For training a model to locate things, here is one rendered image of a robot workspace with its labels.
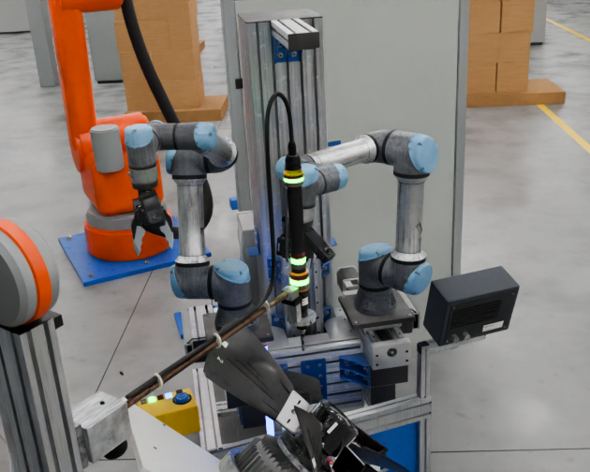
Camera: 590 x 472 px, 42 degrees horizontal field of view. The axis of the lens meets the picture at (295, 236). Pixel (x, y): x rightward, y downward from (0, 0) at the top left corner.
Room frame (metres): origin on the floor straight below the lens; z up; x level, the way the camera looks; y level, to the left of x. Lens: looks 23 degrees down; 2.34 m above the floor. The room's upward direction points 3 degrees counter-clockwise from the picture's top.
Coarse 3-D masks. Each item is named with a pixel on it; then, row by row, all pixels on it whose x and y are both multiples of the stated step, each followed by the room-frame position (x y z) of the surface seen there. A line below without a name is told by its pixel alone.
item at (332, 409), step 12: (324, 408) 1.52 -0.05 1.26; (336, 408) 1.58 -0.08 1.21; (324, 420) 1.49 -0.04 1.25; (336, 420) 1.49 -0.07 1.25; (348, 420) 1.56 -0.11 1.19; (288, 432) 1.51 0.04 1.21; (300, 432) 1.52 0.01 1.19; (324, 432) 1.48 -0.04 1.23; (336, 432) 1.48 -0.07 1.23; (348, 432) 1.48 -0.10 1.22; (288, 444) 1.48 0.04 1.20; (300, 444) 1.48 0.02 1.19; (324, 444) 1.47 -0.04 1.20; (336, 444) 1.47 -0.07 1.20; (300, 456) 1.45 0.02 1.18; (324, 456) 1.48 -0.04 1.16; (336, 456) 1.48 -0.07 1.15; (312, 468) 1.44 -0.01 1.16; (324, 468) 1.45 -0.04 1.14
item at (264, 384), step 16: (240, 336) 1.61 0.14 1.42; (208, 352) 1.51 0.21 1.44; (224, 352) 1.54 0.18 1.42; (240, 352) 1.57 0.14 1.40; (256, 352) 1.59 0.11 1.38; (208, 368) 1.48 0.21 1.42; (224, 368) 1.50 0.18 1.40; (240, 368) 1.53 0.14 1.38; (256, 368) 1.55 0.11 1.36; (272, 368) 1.58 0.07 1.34; (224, 384) 1.47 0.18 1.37; (240, 384) 1.50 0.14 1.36; (256, 384) 1.52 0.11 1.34; (272, 384) 1.54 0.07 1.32; (288, 384) 1.57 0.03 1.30; (256, 400) 1.50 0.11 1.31; (272, 400) 1.52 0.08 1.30; (272, 416) 1.49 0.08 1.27
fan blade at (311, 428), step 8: (296, 408) 1.29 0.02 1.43; (304, 416) 1.31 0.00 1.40; (312, 416) 1.37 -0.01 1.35; (304, 424) 1.28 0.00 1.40; (312, 424) 1.34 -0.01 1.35; (320, 424) 1.43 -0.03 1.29; (304, 432) 1.26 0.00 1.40; (312, 432) 1.31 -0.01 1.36; (320, 432) 1.39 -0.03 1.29; (304, 440) 1.24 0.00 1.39; (312, 440) 1.28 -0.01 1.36; (320, 440) 1.37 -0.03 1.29; (312, 448) 1.26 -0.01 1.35; (320, 448) 1.34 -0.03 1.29; (312, 456) 1.23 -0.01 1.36; (320, 456) 1.33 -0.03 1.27; (312, 464) 1.21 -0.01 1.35; (320, 464) 1.36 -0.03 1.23
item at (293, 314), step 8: (296, 288) 1.58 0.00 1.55; (288, 296) 1.56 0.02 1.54; (296, 296) 1.57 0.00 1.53; (288, 304) 1.57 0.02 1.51; (296, 304) 1.56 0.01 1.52; (288, 312) 1.59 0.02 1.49; (296, 312) 1.57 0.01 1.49; (312, 312) 1.62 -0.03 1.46; (288, 320) 1.59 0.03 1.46; (296, 320) 1.57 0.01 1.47; (304, 320) 1.58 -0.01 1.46; (312, 320) 1.59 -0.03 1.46
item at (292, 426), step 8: (296, 392) 1.57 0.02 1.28; (288, 400) 1.54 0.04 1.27; (296, 400) 1.55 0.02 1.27; (304, 400) 1.56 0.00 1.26; (288, 408) 1.53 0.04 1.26; (304, 408) 1.55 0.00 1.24; (280, 416) 1.51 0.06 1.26; (288, 416) 1.52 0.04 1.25; (296, 416) 1.53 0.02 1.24; (288, 424) 1.50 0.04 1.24; (296, 424) 1.51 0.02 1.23; (296, 432) 1.50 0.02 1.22
